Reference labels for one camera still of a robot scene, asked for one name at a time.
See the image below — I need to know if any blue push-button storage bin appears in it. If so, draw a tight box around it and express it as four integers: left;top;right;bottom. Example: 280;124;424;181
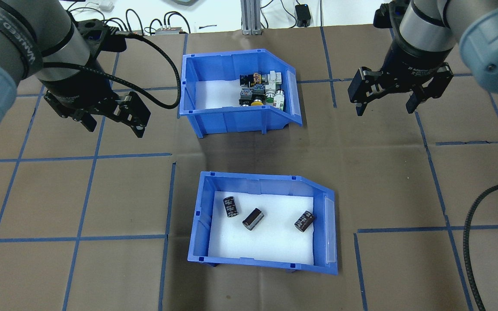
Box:
179;49;303;138

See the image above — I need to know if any blue capacitor storage bin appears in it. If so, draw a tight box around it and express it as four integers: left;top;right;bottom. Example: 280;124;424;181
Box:
187;171;338;276

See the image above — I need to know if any small black power adapter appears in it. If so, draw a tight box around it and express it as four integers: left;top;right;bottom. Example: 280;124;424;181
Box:
295;3;312;27

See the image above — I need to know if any black cylindrical capacitor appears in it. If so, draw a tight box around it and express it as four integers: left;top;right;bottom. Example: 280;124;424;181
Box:
223;196;240;218
294;210;316;233
242;208;265;231

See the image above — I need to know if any black usb cable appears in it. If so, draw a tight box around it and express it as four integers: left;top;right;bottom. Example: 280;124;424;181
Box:
163;11;192;33
124;9;147;33

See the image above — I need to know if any black adapter cable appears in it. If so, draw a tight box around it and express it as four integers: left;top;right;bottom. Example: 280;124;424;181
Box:
260;0;298;29

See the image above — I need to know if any aluminium extrusion post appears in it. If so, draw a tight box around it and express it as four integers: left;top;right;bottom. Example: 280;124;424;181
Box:
240;0;268;35

